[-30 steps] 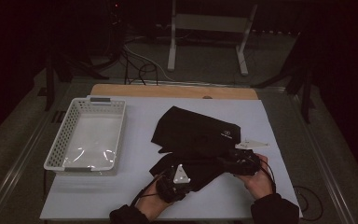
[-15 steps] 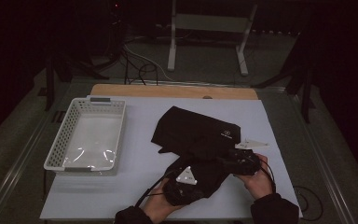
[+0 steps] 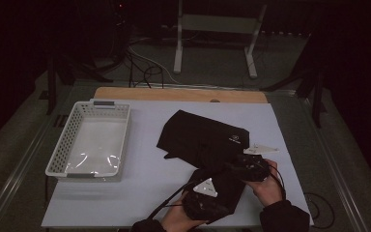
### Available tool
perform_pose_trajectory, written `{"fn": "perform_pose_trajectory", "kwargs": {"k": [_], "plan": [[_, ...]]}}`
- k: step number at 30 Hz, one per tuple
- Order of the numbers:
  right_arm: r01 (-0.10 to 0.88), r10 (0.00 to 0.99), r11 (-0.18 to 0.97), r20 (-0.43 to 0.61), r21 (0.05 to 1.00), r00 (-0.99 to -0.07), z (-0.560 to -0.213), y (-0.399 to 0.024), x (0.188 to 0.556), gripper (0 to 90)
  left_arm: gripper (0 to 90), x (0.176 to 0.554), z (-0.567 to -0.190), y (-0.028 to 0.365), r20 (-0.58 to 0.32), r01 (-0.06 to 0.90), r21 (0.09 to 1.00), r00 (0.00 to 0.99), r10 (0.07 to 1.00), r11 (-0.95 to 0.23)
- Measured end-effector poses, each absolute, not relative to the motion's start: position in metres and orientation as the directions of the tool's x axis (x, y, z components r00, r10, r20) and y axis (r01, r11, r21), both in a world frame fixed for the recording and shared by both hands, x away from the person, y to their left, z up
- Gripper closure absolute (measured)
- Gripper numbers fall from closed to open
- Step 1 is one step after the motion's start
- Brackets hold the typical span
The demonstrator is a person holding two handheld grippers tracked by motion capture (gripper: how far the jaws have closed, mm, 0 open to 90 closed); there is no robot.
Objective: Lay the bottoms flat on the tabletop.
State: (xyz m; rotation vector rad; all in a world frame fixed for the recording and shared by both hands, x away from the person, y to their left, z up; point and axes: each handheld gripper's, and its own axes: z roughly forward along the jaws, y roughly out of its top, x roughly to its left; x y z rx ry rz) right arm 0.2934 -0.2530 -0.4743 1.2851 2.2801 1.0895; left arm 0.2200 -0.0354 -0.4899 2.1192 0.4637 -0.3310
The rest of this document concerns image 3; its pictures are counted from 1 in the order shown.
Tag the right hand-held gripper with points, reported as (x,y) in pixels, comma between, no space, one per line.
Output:
(251,167)

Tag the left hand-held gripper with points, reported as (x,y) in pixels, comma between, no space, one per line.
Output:
(203,206)

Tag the black pants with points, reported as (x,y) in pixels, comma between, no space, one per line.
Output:
(199,138)

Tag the white perforated plastic basket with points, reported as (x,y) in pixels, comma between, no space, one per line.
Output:
(93,141)

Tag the person's left hand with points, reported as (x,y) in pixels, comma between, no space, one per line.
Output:
(178,220)

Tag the person's right hand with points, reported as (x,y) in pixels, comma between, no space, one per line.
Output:
(269,190)

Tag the white table mat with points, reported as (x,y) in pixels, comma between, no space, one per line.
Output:
(141,193)

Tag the black tripod stand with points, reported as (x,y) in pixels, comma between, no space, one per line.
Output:
(51,90)
(317,103)

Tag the grey metal stand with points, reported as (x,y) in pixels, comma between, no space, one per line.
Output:
(219,23)

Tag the dark equipment stand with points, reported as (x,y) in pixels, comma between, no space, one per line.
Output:
(119,19)

